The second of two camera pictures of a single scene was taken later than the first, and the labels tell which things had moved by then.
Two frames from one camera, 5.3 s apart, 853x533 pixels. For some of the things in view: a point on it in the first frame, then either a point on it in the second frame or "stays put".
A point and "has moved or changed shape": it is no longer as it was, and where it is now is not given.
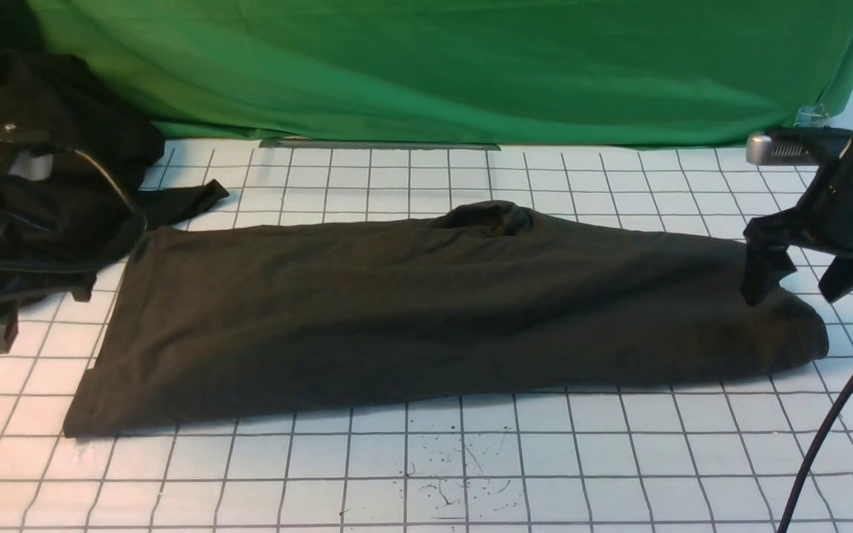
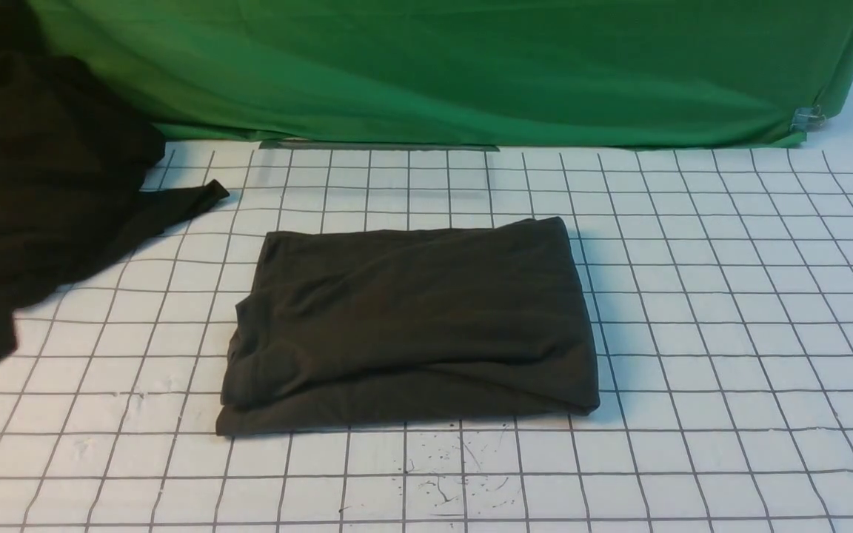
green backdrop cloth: x=527 y=73 stays put
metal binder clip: x=811 y=117 stays put
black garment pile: x=51 y=169 stays put
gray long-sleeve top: x=217 y=324 has moved or changed shape
